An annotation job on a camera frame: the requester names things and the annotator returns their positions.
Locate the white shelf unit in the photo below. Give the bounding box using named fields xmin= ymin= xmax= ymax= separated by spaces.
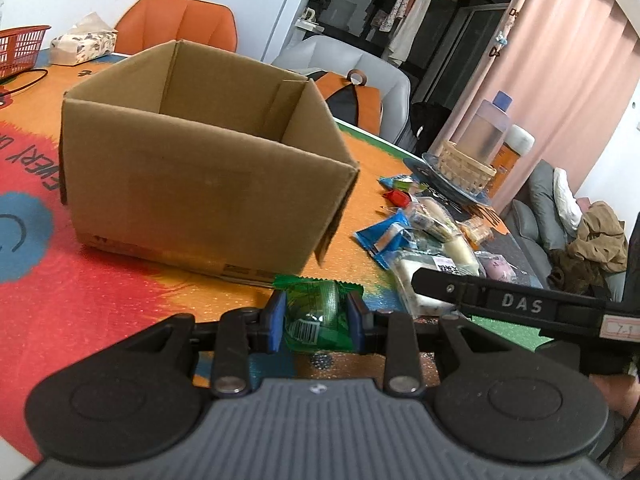
xmin=295 ymin=0 xmax=337 ymax=32

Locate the white oval bun packet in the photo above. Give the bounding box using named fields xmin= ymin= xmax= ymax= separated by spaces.
xmin=444 ymin=236 xmax=481 ymax=276

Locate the clear packet with white bun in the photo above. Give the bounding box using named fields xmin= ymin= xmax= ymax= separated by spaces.
xmin=392 ymin=252 xmax=471 ymax=318

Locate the orange chair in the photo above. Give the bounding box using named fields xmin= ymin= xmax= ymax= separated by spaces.
xmin=114 ymin=0 xmax=238 ymax=56

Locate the black bag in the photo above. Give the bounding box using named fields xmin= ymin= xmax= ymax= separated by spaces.
xmin=400 ymin=102 xmax=453 ymax=157

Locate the grey chair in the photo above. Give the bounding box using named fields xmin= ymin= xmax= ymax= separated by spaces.
xmin=272 ymin=35 xmax=412 ymax=148

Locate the clear bottle with blue cap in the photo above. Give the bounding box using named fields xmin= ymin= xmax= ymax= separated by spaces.
xmin=457 ymin=91 xmax=514 ymax=161

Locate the hanging white garment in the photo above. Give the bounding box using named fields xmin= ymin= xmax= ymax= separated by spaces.
xmin=387 ymin=0 xmax=442 ymax=67

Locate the colourful printed table mat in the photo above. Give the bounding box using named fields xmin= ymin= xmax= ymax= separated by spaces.
xmin=0 ymin=50 xmax=551 ymax=461

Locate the brown clothes pile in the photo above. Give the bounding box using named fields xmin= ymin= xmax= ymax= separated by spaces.
xmin=550 ymin=201 xmax=629 ymax=291

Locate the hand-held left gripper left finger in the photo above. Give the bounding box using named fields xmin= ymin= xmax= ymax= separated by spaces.
xmin=125 ymin=290 xmax=288 ymax=398

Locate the green snack packet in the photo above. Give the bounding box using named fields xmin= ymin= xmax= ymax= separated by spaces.
xmin=272 ymin=275 xmax=363 ymax=353

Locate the brown cardboard box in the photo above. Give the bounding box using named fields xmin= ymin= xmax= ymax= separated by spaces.
xmin=60 ymin=39 xmax=361 ymax=286

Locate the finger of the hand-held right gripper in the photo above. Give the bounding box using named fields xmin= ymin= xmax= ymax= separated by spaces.
xmin=411 ymin=267 xmax=471 ymax=314

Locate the blue snack packet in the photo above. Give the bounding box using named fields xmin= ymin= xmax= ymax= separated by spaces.
xmin=355 ymin=210 xmax=416 ymax=268

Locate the orange bottle with white cap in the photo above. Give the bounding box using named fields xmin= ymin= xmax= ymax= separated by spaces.
xmin=492 ymin=124 xmax=536 ymax=193

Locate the red plastic basket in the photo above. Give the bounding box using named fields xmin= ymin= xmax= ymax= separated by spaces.
xmin=0 ymin=25 xmax=52 ymax=81

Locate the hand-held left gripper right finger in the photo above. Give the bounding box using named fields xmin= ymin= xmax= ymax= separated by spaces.
xmin=346 ymin=291 xmax=508 ymax=397

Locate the orange and black backpack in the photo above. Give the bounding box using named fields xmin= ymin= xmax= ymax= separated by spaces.
xmin=306 ymin=69 xmax=383 ymax=133

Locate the pink curtain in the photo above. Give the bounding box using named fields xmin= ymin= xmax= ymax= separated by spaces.
xmin=447 ymin=0 xmax=640 ymax=221

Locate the patterned tissue box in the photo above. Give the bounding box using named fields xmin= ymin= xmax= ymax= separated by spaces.
xmin=50 ymin=12 xmax=119 ymax=66

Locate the white pillow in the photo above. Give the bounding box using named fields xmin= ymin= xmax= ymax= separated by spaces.
xmin=552 ymin=167 xmax=584 ymax=233

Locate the grey sofa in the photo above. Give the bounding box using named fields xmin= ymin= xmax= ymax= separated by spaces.
xmin=505 ymin=160 xmax=626 ymax=291

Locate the black looped cable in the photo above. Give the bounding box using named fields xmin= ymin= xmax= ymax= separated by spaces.
xmin=0 ymin=67 xmax=49 ymax=97

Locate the curtain tieback ornament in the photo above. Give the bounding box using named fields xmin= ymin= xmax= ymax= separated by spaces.
xmin=490 ymin=7 xmax=522 ymax=59

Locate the small wicker basket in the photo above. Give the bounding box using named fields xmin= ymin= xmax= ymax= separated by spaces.
xmin=436 ymin=141 xmax=497 ymax=196

